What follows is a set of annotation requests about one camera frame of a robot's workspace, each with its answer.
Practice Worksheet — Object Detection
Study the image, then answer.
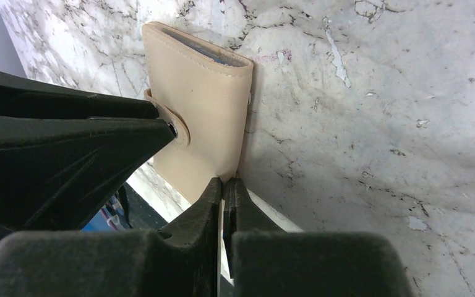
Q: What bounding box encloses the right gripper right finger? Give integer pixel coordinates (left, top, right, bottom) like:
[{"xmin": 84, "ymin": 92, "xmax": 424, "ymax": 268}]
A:
[{"xmin": 223, "ymin": 178, "xmax": 413, "ymax": 296}]

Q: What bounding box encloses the beige leather card holder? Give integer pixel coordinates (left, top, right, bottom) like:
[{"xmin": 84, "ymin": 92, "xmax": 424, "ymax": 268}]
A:
[{"xmin": 142, "ymin": 22, "xmax": 254, "ymax": 203}]

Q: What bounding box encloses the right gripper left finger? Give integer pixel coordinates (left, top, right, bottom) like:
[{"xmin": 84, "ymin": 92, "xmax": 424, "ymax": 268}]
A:
[{"xmin": 0, "ymin": 229, "xmax": 223, "ymax": 297}]

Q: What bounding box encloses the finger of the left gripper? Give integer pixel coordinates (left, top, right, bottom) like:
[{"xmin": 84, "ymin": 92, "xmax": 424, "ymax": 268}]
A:
[
  {"xmin": 0, "ymin": 72, "xmax": 158, "ymax": 119},
  {"xmin": 0, "ymin": 116, "xmax": 174, "ymax": 232}
]

